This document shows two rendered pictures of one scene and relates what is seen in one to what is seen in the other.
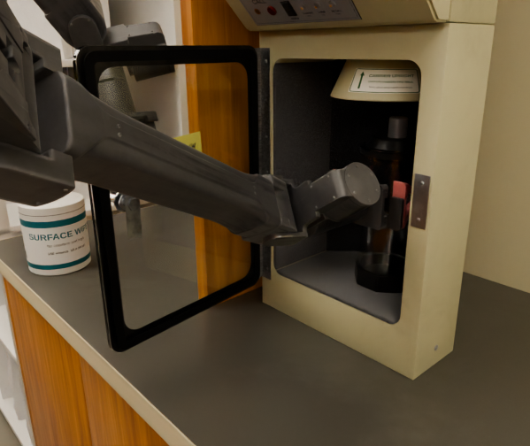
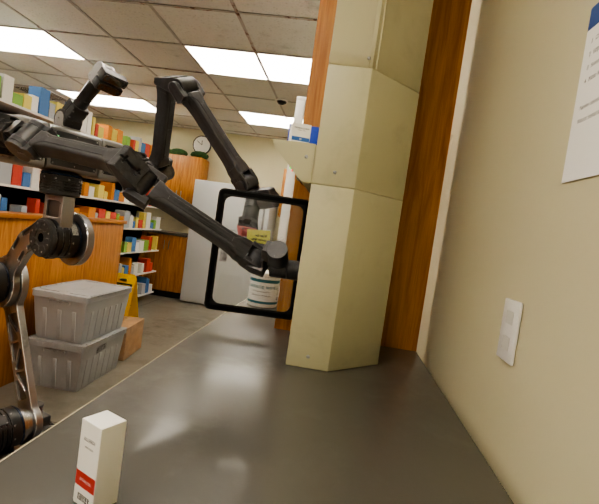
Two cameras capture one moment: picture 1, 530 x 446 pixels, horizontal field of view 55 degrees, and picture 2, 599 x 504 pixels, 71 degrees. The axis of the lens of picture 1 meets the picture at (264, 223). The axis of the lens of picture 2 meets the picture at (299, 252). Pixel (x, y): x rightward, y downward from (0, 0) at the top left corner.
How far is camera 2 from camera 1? 101 cm
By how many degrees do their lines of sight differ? 49
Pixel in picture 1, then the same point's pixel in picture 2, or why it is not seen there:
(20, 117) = (131, 182)
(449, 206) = (317, 273)
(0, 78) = (126, 173)
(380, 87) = not seen: hidden behind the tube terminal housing
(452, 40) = (314, 191)
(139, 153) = (173, 205)
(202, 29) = (298, 193)
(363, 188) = (275, 250)
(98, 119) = (163, 192)
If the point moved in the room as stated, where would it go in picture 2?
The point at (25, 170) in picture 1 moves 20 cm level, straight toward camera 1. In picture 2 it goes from (132, 195) to (66, 183)
